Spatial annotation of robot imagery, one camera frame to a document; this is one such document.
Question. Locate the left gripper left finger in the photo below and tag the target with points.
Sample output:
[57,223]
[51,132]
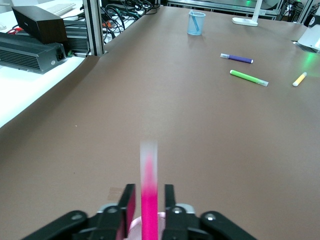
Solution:
[112,222]

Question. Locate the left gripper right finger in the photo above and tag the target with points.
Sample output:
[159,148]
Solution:
[180,222]

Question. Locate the pink marker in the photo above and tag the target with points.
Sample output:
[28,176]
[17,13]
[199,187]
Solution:
[149,212]

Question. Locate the blue marker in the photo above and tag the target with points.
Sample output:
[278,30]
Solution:
[195,22]

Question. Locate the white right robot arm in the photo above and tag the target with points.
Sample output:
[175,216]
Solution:
[311,37]

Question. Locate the green marker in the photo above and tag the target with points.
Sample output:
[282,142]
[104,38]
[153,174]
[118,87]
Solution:
[246,77]

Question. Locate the purple marker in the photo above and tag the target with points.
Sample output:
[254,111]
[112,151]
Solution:
[240,58]

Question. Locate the yellow marker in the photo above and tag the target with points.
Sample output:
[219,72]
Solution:
[299,79]

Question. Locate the grey power supply unit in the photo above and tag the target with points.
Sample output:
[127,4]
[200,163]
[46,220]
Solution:
[25,56]

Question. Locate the black electronics unit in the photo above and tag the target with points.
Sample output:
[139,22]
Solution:
[76,37]

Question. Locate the blue mesh cup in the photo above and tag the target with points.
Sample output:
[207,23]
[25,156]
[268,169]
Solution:
[192,30]

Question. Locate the dark wooden box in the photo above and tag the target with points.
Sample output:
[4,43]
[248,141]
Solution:
[40,23]

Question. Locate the white lamp stand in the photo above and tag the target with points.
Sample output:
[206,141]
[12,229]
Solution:
[246,21]

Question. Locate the white keyboard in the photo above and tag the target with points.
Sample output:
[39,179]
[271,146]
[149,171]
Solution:
[58,8]

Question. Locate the aluminium frame post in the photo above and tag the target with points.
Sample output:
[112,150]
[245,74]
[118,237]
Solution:
[93,27]

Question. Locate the aluminium frame rail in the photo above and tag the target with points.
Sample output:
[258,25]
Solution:
[220,3]

